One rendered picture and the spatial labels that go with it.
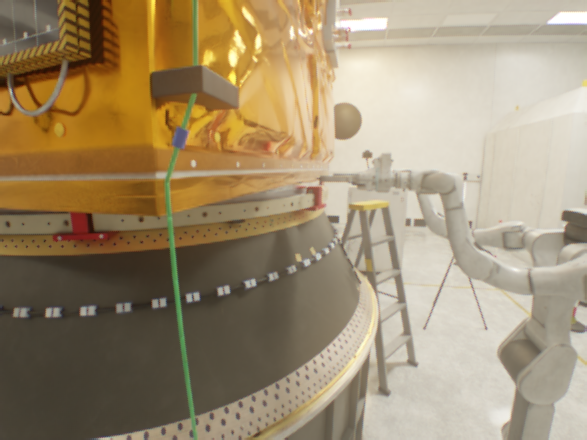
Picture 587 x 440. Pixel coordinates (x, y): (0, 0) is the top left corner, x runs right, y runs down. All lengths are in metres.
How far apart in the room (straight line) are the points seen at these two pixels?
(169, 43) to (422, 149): 8.47
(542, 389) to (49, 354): 1.44
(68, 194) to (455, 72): 9.19
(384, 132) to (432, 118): 1.37
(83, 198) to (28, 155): 0.12
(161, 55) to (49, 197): 0.27
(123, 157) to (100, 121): 0.06
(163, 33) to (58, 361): 0.72
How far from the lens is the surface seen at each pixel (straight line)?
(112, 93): 0.41
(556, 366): 1.26
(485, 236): 1.36
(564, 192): 6.27
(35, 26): 0.46
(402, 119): 8.71
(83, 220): 0.77
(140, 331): 0.78
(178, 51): 0.41
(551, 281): 0.96
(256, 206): 0.82
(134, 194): 0.39
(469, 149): 9.11
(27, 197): 0.57
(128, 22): 0.42
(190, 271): 0.78
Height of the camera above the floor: 1.81
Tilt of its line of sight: 11 degrees down
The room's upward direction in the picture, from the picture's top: straight up
